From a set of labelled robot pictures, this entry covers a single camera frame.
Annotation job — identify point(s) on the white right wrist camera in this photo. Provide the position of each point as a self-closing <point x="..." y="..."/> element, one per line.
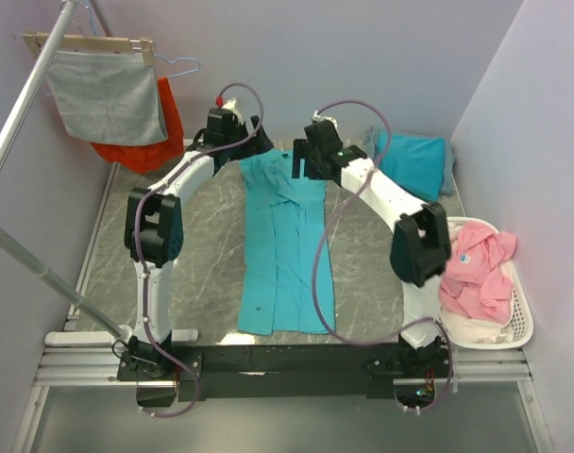
<point x="318" y="117"/>

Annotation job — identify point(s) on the turquoise t shirt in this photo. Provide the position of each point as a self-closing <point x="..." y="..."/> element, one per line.
<point x="416" y="165"/>
<point x="288" y="283"/>

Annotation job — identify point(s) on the orange hanging garment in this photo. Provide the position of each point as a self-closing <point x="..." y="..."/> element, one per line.
<point x="142" y="159"/>

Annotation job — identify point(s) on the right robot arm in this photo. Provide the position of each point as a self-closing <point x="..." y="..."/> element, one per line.
<point x="420" y="246"/>

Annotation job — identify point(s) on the wooden clip hanger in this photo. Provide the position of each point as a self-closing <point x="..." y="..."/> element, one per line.
<point x="35" y="42"/>

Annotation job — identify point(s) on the white laundry basket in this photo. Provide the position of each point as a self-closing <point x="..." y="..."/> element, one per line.
<point x="513" y="321"/>

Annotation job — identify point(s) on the folded turquoise t shirt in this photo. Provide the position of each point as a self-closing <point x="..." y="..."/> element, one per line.
<point x="416" y="165"/>

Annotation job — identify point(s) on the grey hanging cloth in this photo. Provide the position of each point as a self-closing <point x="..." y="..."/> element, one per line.
<point x="107" y="98"/>

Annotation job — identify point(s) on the aluminium rail frame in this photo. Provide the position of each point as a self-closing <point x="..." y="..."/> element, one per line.
<point x="100" y="366"/>

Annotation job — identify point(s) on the black base beam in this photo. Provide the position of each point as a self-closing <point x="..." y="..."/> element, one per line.
<point x="352" y="378"/>

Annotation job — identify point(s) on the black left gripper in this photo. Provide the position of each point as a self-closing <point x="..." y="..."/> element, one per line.
<point x="255" y="145"/>

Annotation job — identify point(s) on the white rack foot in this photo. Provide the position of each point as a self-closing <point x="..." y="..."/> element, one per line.
<point x="197" y="144"/>

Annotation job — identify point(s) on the metal clothes rack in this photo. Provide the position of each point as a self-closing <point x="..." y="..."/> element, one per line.
<point x="8" y="135"/>

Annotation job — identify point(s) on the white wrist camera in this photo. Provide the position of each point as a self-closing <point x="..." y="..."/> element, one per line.
<point x="229" y="104"/>
<point x="318" y="117"/>

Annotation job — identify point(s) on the pink t shirt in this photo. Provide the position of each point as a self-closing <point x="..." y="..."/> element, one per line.
<point x="473" y="284"/>

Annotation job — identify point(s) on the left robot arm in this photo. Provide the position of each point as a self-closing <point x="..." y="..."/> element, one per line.
<point x="154" y="232"/>

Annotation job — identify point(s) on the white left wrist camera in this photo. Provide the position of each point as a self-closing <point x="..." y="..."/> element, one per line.
<point x="229" y="104"/>

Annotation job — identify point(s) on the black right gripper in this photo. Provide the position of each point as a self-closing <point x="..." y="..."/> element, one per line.
<point x="302" y="151"/>

